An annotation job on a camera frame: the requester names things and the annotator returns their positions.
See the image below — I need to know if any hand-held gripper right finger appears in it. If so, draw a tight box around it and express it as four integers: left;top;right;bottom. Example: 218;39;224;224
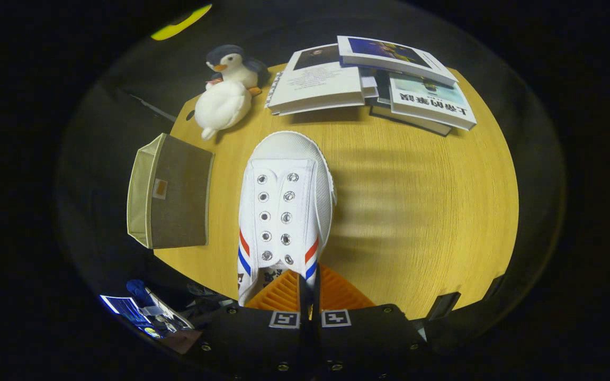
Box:
313;264;433;376

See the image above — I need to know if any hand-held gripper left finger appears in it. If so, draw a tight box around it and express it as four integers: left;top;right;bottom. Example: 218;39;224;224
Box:
194;265;308;376

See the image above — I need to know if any beige fabric storage box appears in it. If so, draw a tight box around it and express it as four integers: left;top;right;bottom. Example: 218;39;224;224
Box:
127;132;216;250

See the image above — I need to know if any white striped canvas shoe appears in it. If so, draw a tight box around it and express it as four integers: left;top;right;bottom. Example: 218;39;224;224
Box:
237;131;337;307

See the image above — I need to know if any dark block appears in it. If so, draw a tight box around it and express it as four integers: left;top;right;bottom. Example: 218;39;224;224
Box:
426;291;462;322

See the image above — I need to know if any white side table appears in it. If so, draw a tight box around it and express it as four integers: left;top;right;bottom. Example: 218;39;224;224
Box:
143;286;195;331

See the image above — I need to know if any blue cloth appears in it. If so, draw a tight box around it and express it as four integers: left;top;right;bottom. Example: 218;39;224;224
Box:
126;279;149;302

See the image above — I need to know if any computer monitor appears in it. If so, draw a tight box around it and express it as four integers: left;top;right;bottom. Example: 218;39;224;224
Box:
100;295;149;324

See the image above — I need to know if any dark flat book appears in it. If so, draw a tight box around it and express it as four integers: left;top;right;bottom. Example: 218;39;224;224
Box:
369;103;453;137

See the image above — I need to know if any white duck plush toy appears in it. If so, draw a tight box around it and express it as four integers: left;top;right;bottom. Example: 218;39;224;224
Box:
194;79;254;141

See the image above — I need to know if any book with pale teal cover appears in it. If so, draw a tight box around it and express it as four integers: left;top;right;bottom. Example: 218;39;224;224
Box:
388;71;478;131

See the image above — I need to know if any white spiral notebook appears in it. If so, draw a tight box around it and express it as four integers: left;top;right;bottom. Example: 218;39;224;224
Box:
264;70;284;112

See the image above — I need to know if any white book with dark photo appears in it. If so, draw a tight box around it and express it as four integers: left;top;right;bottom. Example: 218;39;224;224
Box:
267;43;366;116

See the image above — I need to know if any grey penguin plush toy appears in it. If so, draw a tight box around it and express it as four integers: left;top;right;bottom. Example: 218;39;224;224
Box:
204;44;271;97

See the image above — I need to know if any book with blue photo cover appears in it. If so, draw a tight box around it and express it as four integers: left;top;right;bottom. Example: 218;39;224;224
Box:
337;35;459;87

